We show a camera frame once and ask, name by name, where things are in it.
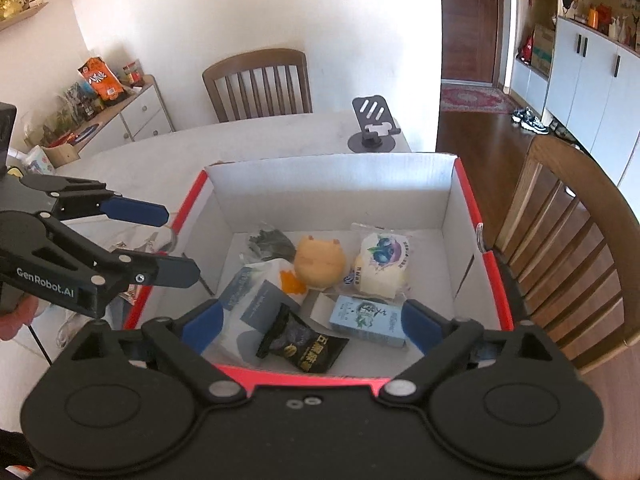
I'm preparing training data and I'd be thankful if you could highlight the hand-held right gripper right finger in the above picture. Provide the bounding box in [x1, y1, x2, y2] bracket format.
[378, 298, 562, 404]

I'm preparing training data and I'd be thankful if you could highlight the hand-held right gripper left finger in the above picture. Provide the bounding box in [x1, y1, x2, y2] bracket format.
[62, 298, 249, 404]

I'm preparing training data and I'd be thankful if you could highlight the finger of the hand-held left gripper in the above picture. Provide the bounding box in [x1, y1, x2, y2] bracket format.
[12, 211, 202, 289]
[22, 174, 169, 228]

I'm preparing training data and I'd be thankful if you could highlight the large white snack bag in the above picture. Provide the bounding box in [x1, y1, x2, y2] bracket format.
[215, 257, 308, 366]

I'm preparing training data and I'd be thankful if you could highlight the light blue small carton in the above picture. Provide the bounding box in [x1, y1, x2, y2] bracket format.
[327, 294, 408, 348]

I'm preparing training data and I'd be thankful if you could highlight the blueberry print bread packet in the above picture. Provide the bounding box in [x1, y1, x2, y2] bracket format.
[345, 223, 413, 303]

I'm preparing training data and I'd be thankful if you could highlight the black snack packet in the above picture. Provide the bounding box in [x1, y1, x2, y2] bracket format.
[256, 303, 350, 373]

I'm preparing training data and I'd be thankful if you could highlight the dark grey wrapper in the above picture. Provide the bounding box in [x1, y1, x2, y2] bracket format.
[245, 227, 296, 263]

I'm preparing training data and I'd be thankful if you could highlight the yellow plush toy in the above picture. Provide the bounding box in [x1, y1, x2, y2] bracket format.
[293, 235, 347, 290]

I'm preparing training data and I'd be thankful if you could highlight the red and white cardboard box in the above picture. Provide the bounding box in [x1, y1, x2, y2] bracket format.
[122, 154, 516, 396]

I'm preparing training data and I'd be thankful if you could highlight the white marble desktop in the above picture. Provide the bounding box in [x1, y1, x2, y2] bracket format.
[0, 109, 412, 406]

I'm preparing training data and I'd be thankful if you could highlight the person's left hand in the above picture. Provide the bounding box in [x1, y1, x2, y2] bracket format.
[0, 296, 37, 341]

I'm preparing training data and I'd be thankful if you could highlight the white sideboard with wooden top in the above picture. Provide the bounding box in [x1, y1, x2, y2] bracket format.
[65, 75, 176, 158]

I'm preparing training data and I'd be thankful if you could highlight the small wooden box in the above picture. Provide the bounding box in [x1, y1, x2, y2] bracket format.
[42, 142, 81, 168]

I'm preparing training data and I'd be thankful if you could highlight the white printed mug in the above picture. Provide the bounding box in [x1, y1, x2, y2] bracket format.
[22, 145, 56, 177]

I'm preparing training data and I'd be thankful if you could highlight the dark printed packet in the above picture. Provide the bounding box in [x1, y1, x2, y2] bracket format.
[64, 81, 103, 121]

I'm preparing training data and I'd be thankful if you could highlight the orange snack bag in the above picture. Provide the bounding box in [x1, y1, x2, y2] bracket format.
[77, 56, 126, 106]

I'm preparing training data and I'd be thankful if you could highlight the red labelled jar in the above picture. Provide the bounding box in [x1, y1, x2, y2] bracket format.
[122, 60, 146, 87]

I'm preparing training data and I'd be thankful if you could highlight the wooden slat-back chair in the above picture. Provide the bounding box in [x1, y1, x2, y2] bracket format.
[202, 48, 314, 123]
[492, 134, 640, 373]

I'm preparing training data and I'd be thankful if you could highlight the grey phone stand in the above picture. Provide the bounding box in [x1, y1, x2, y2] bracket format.
[348, 95, 401, 153]

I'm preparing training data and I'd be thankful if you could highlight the red patterned rug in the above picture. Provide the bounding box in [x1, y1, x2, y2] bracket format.
[440, 84, 516, 115]

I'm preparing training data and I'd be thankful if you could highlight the light shoe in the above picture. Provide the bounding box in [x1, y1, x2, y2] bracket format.
[550, 120, 581, 148]

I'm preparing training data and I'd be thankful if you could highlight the grey low cabinet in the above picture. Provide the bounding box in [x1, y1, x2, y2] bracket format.
[510, 57, 548, 108]

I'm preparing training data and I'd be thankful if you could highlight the grey tall cabinet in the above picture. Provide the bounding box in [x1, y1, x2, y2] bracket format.
[542, 15, 640, 191]

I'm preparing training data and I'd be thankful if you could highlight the dark brown door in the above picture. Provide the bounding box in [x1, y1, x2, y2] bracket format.
[440, 0, 508, 86]

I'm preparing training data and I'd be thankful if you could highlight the brown cardboard box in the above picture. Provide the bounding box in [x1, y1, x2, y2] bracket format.
[530, 23, 556, 77]

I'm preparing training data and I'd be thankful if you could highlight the black cable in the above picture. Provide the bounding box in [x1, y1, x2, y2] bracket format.
[29, 324, 52, 367]

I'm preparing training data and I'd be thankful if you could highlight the wooden wall shelf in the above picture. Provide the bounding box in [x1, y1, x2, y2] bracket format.
[0, 2, 49, 32]

